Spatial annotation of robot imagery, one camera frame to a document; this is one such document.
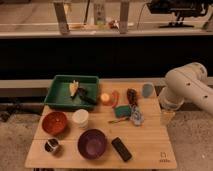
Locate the red chili pepper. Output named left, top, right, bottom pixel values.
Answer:
left=112, top=91, right=119, bottom=108

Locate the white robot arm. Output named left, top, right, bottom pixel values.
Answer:
left=158, top=62, right=213, bottom=116

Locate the blue cup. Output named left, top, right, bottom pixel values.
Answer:
left=142, top=84, right=154, bottom=98

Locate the white cylindrical cup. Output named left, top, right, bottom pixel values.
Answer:
left=72, top=109, right=89, bottom=129

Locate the small orange fruit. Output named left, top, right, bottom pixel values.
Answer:
left=100, top=93, right=111, bottom=104

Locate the dark red berry cluster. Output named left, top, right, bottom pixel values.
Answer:
left=127, top=89, right=138, bottom=105

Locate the green sponge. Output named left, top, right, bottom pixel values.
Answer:
left=114, top=105, right=131, bottom=118

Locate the small brass spoon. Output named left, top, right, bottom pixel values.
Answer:
left=108, top=117, right=130, bottom=124

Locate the green plastic tray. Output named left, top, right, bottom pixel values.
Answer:
left=44, top=75, right=99, bottom=111

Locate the crumpled blue grey cloth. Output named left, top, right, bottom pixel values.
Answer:
left=130, top=106, right=144, bottom=126

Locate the purple bowl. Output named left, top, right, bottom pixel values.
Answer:
left=77, top=129, right=107, bottom=160

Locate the orange red bowl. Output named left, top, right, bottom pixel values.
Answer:
left=42, top=111, right=67, bottom=136

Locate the black rectangular block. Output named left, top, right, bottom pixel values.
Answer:
left=111, top=137, right=132, bottom=162

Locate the black monitor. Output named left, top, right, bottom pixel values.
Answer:
left=147, top=0, right=213, bottom=28

